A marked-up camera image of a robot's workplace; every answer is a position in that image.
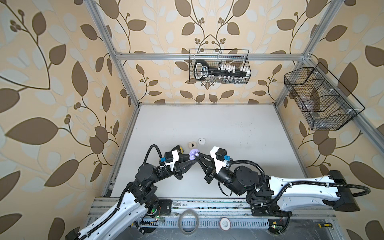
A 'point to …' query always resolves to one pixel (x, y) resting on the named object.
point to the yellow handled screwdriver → (327, 224)
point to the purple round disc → (193, 153)
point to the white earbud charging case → (201, 141)
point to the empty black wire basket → (324, 102)
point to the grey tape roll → (180, 224)
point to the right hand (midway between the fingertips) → (197, 157)
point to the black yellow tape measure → (178, 148)
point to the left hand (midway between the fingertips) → (196, 158)
